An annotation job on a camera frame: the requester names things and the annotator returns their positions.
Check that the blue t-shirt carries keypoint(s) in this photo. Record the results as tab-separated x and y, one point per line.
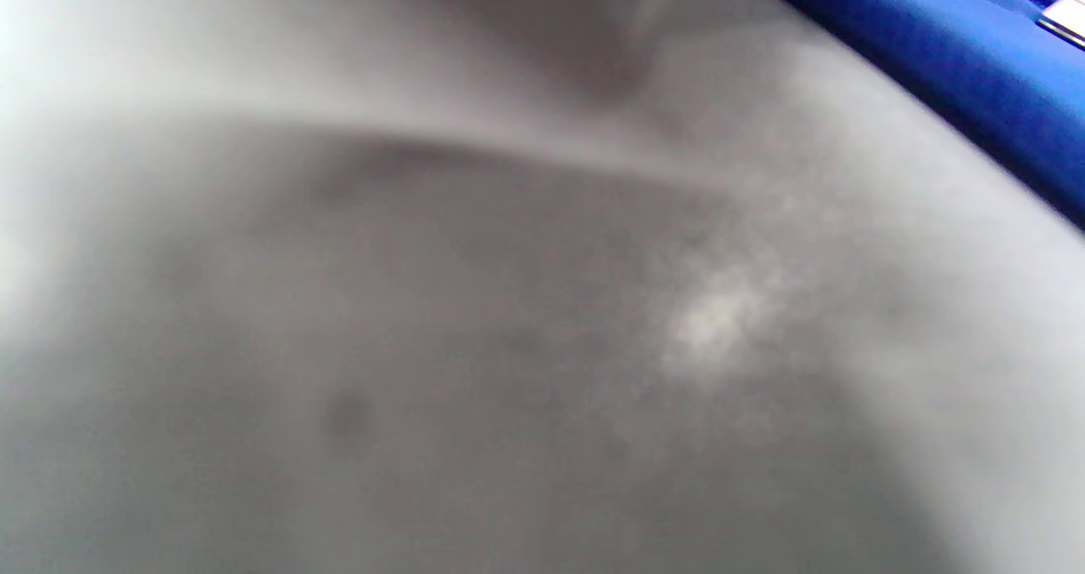
975	65

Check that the pink electric iron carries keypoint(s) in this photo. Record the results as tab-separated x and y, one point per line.
1070	16

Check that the white table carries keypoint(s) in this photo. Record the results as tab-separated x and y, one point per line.
339	303

